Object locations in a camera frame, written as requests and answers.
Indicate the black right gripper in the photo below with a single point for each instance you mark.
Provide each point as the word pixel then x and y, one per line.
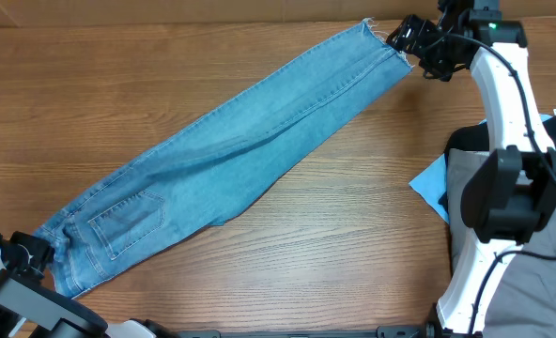
pixel 412 33

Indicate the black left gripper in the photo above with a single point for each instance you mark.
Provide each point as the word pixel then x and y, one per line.
pixel 37 248

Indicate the light blue denim jeans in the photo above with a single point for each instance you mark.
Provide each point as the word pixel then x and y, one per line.
pixel 215 168

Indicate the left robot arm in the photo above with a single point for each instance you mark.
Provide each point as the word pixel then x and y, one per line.
pixel 23 298

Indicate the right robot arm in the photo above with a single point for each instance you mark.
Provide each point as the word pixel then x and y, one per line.
pixel 513 193

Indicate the light blue folded shirt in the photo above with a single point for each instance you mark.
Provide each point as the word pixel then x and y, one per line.
pixel 432 183

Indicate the black folded garment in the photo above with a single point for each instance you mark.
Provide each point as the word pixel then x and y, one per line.
pixel 466 149

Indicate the grey folded trousers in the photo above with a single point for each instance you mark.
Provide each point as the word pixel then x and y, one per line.
pixel 524 304

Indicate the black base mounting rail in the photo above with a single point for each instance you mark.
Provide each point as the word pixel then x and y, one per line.
pixel 306 333

